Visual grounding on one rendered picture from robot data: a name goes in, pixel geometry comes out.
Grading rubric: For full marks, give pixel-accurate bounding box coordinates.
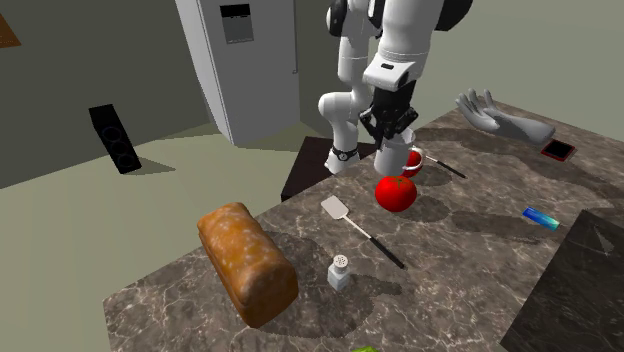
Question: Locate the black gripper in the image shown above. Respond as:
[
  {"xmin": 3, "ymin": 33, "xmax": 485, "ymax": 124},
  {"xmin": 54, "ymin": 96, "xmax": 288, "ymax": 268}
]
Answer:
[{"xmin": 359, "ymin": 79, "xmax": 419, "ymax": 148}]

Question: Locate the white mug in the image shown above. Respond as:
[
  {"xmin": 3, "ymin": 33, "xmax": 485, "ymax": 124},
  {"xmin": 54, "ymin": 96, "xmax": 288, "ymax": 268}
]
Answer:
[{"xmin": 373, "ymin": 128, "xmax": 426, "ymax": 178}]

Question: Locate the large red tomato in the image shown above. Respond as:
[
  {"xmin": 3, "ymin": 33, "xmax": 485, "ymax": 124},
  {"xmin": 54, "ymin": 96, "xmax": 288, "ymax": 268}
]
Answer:
[{"xmin": 374, "ymin": 175, "xmax": 419, "ymax": 214}]

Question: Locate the grey hand figure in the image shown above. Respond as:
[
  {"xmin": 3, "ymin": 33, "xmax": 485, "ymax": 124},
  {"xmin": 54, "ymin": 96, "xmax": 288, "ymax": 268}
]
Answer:
[{"xmin": 454, "ymin": 87, "xmax": 557, "ymax": 146}]

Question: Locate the grey refrigerator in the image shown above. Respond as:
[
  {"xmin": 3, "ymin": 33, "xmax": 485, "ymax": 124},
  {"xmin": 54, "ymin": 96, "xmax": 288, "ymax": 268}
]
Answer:
[{"xmin": 173, "ymin": 0, "xmax": 301, "ymax": 148}]

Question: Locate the white salt shaker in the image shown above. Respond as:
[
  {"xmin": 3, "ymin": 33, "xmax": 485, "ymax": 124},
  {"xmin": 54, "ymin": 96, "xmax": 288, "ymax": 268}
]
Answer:
[{"xmin": 326, "ymin": 253, "xmax": 353, "ymax": 293}]

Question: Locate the red and black tablet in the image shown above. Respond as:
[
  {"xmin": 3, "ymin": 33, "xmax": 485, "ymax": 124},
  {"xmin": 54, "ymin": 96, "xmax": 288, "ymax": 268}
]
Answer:
[{"xmin": 539, "ymin": 138, "xmax": 577, "ymax": 163}]

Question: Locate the blue green bar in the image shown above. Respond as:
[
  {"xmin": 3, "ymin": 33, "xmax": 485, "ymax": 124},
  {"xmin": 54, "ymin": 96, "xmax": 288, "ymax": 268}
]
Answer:
[{"xmin": 521, "ymin": 206, "xmax": 562, "ymax": 232}]

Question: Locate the brown bread loaf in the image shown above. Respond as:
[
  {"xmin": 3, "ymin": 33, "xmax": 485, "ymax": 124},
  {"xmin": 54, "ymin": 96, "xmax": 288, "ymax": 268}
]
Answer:
[{"xmin": 196, "ymin": 201, "xmax": 301, "ymax": 329}]

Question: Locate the black speaker tower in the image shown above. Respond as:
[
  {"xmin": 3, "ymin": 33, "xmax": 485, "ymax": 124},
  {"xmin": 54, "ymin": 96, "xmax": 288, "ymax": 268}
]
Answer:
[{"xmin": 87, "ymin": 103, "xmax": 144, "ymax": 176}]

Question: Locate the black handled thin utensil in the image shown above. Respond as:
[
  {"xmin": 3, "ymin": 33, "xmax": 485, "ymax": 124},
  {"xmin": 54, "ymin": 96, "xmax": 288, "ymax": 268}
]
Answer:
[{"xmin": 424, "ymin": 154, "xmax": 468, "ymax": 180}]

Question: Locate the silver spatula with black handle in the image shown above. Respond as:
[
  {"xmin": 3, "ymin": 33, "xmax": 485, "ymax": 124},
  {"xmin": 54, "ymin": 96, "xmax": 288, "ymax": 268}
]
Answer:
[{"xmin": 320, "ymin": 194, "xmax": 407, "ymax": 271}]

